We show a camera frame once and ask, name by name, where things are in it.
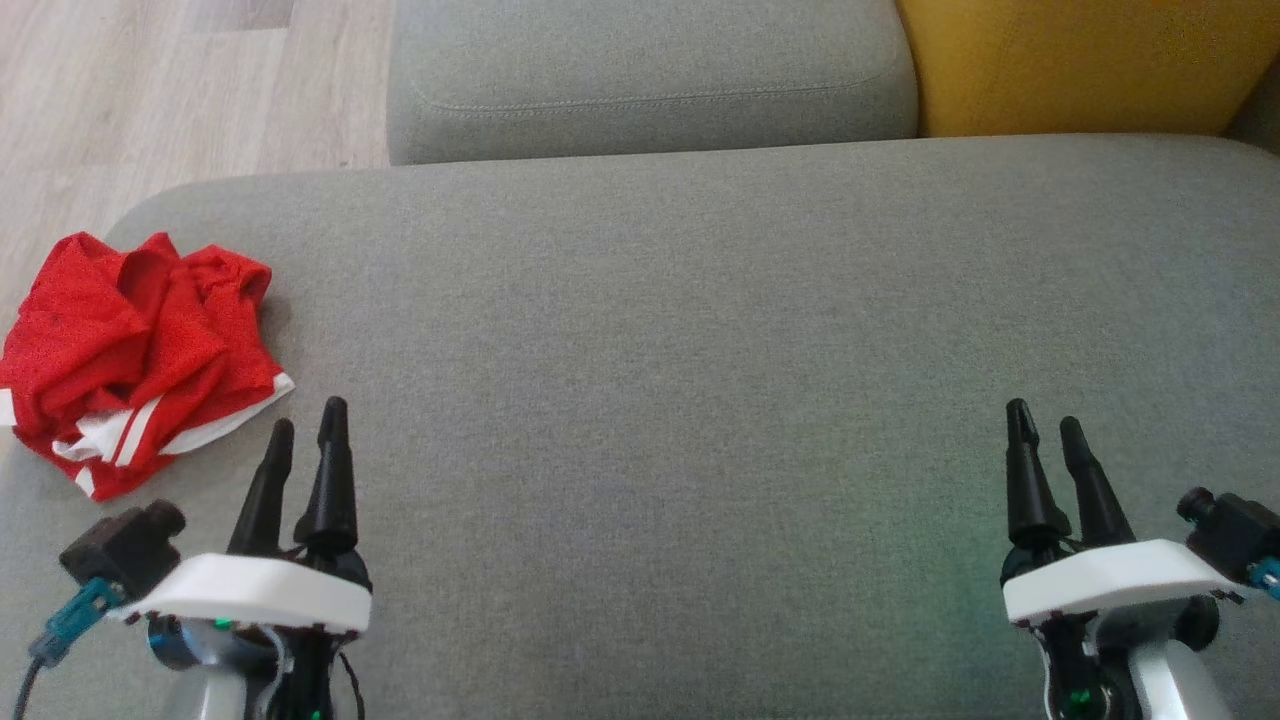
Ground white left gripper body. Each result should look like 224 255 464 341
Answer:
105 545 373 720

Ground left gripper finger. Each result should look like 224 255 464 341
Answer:
228 418 296 556
293 397 359 556

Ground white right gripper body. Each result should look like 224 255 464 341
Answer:
1002 538 1246 720

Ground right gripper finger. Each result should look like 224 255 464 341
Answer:
1060 416 1136 547
1005 398 1071 548

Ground red jersey shirt white sleeves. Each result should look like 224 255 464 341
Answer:
15 240 296 501

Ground large grey sofa seat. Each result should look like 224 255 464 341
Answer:
0 135 1280 720

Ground yellow sofa backrest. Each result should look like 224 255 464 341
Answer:
895 0 1269 139

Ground grey sofa seat cushion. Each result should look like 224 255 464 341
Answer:
387 0 919 167

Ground left camera cable teal plug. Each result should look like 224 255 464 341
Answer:
10 577 128 720

